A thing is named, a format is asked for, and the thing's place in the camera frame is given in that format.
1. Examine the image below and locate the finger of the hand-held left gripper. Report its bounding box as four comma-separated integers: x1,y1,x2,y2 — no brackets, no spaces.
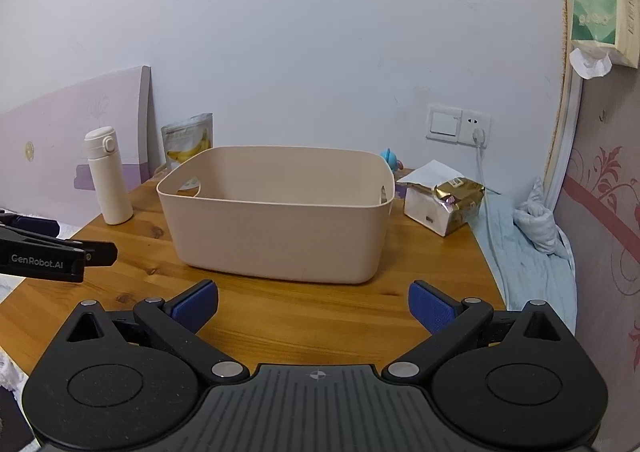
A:
82,243,120,267
0,211,60,238

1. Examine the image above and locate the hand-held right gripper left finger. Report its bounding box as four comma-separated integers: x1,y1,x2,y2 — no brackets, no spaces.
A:
60,279,251,385

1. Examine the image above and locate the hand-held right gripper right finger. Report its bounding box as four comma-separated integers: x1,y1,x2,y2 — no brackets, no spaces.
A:
382,281,571,385

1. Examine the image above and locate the beige plastic storage bin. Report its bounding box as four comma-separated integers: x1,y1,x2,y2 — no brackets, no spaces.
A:
156,145,396,285

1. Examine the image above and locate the white thermos bottle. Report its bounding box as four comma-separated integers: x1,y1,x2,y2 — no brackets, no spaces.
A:
83,127,135,226

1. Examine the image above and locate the white cardboard box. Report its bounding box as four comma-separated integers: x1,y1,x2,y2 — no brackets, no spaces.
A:
403,182,482,237

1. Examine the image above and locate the purple and white board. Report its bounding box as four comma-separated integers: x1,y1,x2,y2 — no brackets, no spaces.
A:
0,65,154,229

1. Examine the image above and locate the light blue blanket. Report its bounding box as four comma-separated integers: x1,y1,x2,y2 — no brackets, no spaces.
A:
470,177,579,334

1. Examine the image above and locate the gold foil packet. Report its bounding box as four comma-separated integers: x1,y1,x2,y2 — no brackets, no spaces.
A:
432,177,486,214

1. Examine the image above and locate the white paper sheet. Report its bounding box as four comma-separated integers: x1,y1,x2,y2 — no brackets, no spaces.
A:
395,159,467,188

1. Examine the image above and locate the banana snack pouch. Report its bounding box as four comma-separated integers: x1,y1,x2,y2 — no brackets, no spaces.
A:
160,112,214,172

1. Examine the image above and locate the blue toy figure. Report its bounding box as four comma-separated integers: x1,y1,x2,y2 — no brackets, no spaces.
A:
380,147,405,172

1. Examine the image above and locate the floral pink headboard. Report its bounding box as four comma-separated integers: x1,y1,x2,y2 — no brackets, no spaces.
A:
542,0,640,452

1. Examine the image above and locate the white plug with cable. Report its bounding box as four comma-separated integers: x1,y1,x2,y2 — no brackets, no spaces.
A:
470,127,503,263

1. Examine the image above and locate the white wall switch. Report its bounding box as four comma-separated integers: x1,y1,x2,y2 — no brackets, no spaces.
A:
425,103,462,142

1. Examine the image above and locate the white wall socket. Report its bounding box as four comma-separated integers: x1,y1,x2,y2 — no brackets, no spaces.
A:
457,109,492,147

